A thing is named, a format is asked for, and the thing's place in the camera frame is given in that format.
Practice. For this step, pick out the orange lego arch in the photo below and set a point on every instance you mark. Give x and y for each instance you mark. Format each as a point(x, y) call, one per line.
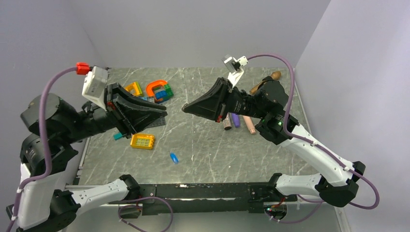
point(154, 85)

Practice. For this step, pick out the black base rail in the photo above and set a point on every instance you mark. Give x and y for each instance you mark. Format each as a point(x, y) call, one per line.
point(252, 197)

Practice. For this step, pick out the glitter microphone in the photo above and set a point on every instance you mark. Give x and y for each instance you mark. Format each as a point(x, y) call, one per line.
point(227, 122)

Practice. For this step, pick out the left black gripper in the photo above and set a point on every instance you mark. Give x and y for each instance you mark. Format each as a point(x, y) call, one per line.
point(139, 112)

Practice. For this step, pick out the teal lego brick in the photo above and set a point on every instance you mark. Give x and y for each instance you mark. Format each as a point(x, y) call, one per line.
point(117, 136)

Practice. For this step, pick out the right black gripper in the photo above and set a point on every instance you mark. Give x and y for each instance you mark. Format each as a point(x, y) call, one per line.
point(214, 103)

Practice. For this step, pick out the pink microphone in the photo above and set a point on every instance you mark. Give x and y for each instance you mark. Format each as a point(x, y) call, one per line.
point(249, 124)

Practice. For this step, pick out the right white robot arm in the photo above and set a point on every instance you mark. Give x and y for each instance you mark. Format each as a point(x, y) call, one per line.
point(336, 179)

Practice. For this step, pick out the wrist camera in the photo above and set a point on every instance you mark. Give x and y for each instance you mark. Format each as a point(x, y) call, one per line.
point(94, 83)
point(235, 68)

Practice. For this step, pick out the purple microphone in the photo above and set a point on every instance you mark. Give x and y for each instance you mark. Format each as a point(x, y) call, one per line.
point(236, 120)

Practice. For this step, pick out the green blue lego bricks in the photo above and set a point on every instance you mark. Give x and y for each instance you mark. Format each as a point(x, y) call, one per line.
point(163, 93)

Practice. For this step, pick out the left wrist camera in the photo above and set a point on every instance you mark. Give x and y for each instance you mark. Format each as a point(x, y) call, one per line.
point(94, 83)

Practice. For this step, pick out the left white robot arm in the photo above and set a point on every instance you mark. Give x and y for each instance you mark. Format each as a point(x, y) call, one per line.
point(42, 203)

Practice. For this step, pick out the dark grey lego baseplate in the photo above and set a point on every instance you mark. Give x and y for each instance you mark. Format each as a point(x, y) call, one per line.
point(158, 122)

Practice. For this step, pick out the orange lego window piece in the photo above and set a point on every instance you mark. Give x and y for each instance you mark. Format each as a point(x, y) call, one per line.
point(142, 141)

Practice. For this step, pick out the blue key tag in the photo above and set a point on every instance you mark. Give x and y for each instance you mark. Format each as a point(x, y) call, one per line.
point(174, 158)

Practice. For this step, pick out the gold microphone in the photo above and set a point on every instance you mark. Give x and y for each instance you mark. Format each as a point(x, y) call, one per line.
point(273, 76)

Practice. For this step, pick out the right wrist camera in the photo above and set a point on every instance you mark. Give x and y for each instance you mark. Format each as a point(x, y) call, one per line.
point(235, 68)

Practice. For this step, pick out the orange yellow lego frame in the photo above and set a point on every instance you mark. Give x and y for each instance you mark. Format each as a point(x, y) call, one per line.
point(135, 89)

